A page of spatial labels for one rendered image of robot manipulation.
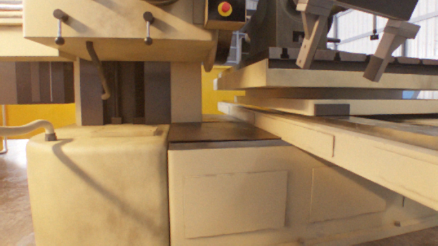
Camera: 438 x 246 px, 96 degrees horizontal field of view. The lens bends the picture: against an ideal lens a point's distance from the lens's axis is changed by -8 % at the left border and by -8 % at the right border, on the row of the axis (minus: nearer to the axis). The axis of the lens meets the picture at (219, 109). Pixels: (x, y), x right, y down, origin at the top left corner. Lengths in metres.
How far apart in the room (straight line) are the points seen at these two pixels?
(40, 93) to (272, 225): 1.65
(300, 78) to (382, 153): 0.39
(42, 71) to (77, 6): 0.86
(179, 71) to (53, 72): 0.85
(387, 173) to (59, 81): 1.77
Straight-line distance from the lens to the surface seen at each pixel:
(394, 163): 0.63
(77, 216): 1.18
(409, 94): 6.69
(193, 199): 1.05
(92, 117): 1.67
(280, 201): 1.18
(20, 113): 4.04
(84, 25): 1.01
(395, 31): 0.44
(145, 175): 1.02
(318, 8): 0.35
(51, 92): 1.79
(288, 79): 0.84
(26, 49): 1.43
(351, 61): 1.06
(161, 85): 1.56
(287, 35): 0.91
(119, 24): 0.97
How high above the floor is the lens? 0.82
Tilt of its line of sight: 4 degrees down
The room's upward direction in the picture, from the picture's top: straight up
